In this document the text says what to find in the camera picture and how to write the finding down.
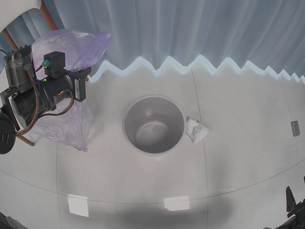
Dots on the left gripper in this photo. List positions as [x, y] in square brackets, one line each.
[59, 87]

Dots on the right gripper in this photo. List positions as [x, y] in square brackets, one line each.
[297, 211]

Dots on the purple plastic bag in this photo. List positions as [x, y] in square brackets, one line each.
[71, 44]

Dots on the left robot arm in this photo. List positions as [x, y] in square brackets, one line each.
[17, 73]

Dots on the white trash bin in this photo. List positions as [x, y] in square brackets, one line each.
[154, 127]

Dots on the white wooden chair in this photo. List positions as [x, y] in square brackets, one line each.
[16, 3]

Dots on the crumpled white paper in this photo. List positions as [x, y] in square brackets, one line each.
[197, 130]

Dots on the white curtain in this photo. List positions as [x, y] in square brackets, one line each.
[190, 20]

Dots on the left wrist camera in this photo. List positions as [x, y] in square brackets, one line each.
[55, 62]

